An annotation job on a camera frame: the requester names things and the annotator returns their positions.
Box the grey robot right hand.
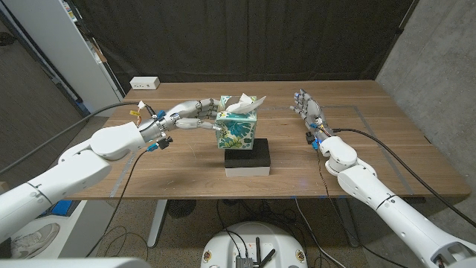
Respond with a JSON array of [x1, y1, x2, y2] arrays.
[[289, 89, 334, 141]]

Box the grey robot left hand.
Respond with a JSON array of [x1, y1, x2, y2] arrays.
[[139, 98, 224, 144]]

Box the teal floral tissue box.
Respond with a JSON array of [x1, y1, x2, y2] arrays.
[[214, 95, 258, 150]]

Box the white tissue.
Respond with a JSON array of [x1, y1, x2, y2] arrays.
[[225, 92, 267, 115]]

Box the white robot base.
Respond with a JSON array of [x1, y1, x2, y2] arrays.
[[200, 222, 309, 268]]

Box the white power outlet box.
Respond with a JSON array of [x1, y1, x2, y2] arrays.
[[129, 76, 161, 91]]

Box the black foam block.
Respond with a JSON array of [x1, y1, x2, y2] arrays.
[[224, 138, 271, 169]]

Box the white base block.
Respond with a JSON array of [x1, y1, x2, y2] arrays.
[[225, 166, 271, 178]]

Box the black backdrop curtain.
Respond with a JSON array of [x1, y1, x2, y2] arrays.
[[70, 0, 416, 94]]

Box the black round floor fan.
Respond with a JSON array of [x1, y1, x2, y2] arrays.
[[166, 200, 197, 219]]

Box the white table leg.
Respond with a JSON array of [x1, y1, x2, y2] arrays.
[[147, 199, 168, 249]]

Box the black backdrop stand pole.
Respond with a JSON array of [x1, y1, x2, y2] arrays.
[[394, 0, 422, 36]]

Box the white cabinet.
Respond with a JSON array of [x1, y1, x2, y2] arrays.
[[2, 0, 123, 118]]

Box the white floor platform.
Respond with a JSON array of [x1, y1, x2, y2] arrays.
[[7, 200, 115, 261]]

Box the black and blue foot pedal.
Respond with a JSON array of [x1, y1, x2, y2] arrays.
[[39, 200, 75, 217]]

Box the black antenna module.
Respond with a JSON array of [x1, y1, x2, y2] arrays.
[[234, 237, 277, 268]]

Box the grey sneaker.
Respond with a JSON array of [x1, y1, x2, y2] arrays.
[[10, 222, 60, 260]]

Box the right wrist tagged wire bundle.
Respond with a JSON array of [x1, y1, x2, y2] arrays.
[[314, 118, 334, 138]]

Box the wrist tagged wire bundle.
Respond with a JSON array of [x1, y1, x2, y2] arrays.
[[314, 118, 334, 138], [129, 100, 157, 127]]

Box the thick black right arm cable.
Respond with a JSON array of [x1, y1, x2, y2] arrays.
[[332, 127, 476, 229]]

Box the left wrist tagged wire bundle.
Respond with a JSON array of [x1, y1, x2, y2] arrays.
[[129, 100, 157, 127]]

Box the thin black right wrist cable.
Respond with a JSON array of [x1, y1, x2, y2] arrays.
[[315, 147, 412, 268]]

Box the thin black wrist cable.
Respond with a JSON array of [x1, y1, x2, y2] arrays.
[[315, 147, 412, 268], [85, 148, 153, 258]]

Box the thin black left wrist cable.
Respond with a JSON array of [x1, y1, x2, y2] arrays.
[[85, 148, 153, 258]]

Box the white floor cable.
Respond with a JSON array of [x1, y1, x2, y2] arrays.
[[295, 197, 345, 268]]

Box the black floor cable tangle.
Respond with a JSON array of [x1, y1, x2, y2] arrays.
[[215, 199, 298, 243]]

